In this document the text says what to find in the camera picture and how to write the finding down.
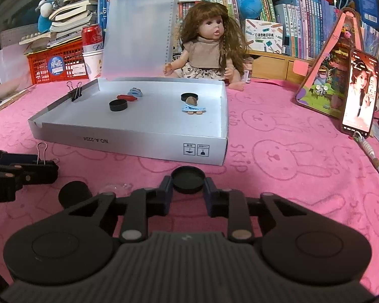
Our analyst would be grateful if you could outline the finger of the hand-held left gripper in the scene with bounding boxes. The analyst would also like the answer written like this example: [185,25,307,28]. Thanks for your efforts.
[0,164,35,186]
[0,146,38,165]

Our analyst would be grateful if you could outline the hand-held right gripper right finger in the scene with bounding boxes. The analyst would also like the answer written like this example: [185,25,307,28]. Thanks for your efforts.
[204,177,307,243]

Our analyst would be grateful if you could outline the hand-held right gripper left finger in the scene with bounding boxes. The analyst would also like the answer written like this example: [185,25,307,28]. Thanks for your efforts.
[61,176,174,242]

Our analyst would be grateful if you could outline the black binder clip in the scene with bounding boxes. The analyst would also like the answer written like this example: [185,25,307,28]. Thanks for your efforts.
[66,81,83,102]
[35,143,60,184]

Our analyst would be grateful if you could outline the white cardboard box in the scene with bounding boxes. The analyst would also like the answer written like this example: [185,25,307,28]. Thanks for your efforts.
[28,77,229,166]

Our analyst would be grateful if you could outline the wooden board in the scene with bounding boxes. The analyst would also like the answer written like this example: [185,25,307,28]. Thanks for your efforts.
[0,88,30,119]

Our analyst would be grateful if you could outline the pink bunny print blanket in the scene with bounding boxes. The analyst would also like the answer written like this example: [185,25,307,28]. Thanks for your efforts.
[0,77,379,291]

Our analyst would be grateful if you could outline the red plastic basket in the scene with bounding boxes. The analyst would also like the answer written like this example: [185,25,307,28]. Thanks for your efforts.
[25,39,90,85]

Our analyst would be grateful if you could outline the white paper cup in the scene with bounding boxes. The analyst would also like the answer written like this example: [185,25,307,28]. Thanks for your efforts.
[82,50,105,82]

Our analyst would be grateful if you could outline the long-haired baby doll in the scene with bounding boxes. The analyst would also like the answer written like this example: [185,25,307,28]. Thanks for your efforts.
[163,2,248,91]

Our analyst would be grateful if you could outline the wooden drawer shelf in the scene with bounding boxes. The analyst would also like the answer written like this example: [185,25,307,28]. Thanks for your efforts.
[246,49,316,84]

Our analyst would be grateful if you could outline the red drink can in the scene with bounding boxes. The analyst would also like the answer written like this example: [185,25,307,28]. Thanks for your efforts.
[81,23,104,54]

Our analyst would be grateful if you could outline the blue white plush toy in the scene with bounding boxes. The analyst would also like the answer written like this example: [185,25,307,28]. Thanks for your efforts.
[35,0,64,34]

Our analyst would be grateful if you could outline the messy stack of books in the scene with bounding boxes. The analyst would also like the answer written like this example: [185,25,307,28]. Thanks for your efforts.
[49,0,114,41]

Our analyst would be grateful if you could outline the pink sticky note pad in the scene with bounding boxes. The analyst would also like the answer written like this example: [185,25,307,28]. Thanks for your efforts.
[293,60,309,76]

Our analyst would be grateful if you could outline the translucent clipboard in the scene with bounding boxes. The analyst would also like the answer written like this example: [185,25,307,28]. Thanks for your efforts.
[101,0,177,79]

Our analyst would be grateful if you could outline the pink triangular toy house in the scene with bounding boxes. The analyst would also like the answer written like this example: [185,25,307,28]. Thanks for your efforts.
[295,9,367,120]

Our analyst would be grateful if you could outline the white pencil-print box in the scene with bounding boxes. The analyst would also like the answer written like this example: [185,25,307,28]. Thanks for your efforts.
[245,19,285,54]

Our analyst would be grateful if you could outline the blue upright books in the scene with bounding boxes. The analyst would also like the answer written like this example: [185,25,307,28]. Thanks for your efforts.
[98,0,109,34]

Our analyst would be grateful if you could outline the smartphone with lit screen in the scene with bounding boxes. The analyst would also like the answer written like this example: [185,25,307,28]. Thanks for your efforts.
[339,48,379,136]

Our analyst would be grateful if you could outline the row of blue books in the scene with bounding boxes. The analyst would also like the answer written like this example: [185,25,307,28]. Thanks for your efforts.
[273,0,346,60]

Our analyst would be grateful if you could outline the white charging cable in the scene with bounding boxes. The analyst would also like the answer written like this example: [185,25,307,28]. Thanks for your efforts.
[350,133,379,196]

